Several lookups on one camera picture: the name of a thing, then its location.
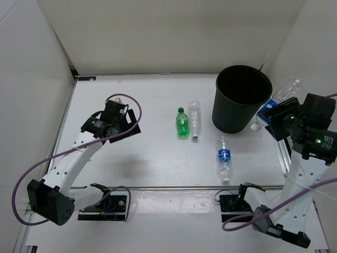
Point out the aluminium table edge rail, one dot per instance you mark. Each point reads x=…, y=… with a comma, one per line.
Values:
x=272, y=187

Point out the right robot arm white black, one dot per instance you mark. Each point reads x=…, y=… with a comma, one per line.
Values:
x=313, y=151

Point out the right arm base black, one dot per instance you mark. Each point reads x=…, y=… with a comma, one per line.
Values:
x=231, y=205

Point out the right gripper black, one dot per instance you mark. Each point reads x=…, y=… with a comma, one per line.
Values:
x=285, y=106

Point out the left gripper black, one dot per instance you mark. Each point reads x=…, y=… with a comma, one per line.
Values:
x=135, y=130

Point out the black plastic trash bin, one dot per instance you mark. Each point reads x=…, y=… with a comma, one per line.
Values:
x=240, y=91

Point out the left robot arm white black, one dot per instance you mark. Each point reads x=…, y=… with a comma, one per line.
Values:
x=52, y=197

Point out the clear bottle blue cap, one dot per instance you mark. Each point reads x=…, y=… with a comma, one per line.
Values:
x=194, y=116

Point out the short bottle blue label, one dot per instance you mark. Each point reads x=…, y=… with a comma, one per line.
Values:
x=292, y=88

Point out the clear bottle blue label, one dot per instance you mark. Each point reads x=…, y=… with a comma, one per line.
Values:
x=225, y=167

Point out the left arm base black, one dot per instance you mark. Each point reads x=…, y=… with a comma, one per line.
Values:
x=115, y=205

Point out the green plastic bottle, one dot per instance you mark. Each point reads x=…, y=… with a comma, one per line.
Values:
x=182, y=123

